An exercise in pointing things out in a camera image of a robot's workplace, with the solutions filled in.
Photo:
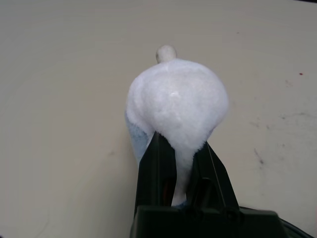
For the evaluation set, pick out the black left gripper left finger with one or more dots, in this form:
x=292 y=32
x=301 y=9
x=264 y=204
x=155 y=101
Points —
x=156 y=173

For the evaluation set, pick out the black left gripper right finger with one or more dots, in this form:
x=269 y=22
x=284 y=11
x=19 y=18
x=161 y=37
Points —
x=213 y=183

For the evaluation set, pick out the white fluffy plush ball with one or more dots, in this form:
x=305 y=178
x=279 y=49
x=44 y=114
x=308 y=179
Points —
x=178 y=99

